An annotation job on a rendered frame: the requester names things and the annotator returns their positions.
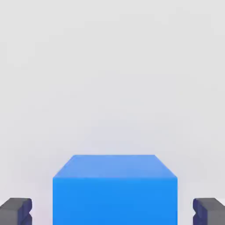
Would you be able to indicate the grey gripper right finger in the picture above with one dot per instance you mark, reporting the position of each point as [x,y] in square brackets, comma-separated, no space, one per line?
[211,212]

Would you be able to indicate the small blue cube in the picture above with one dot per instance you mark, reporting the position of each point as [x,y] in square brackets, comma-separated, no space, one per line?
[115,196]

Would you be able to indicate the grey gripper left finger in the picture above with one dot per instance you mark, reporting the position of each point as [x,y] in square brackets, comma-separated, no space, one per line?
[12,212]

